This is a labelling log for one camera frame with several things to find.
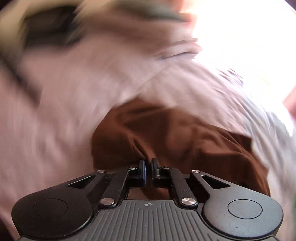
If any brown cloth garment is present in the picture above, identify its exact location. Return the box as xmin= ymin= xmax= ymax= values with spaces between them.
xmin=91 ymin=98 xmax=270 ymax=195

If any pink grey duvet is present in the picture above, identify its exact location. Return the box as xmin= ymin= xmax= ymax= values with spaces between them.
xmin=0 ymin=14 xmax=296 ymax=241

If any grey checked cushion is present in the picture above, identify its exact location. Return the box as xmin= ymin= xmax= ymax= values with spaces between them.
xmin=113 ymin=1 xmax=192 ymax=22

